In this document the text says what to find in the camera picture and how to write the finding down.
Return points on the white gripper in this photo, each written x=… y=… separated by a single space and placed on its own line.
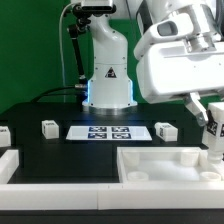
x=168 y=71

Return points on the white square tabletop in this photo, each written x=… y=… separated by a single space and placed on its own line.
x=166 y=164

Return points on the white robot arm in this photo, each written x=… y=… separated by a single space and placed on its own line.
x=110 y=89

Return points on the white marker sheet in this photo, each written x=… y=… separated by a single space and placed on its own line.
x=107 y=133

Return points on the white front fence bar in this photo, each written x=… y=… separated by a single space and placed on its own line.
x=153 y=195

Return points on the white fence bar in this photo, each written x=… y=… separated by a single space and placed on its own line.
x=153 y=195
x=9 y=162

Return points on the white left fence bar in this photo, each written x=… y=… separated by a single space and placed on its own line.
x=9 y=162

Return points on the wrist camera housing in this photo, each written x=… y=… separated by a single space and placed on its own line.
x=175 y=28

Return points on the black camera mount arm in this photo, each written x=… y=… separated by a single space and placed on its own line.
x=78 y=46

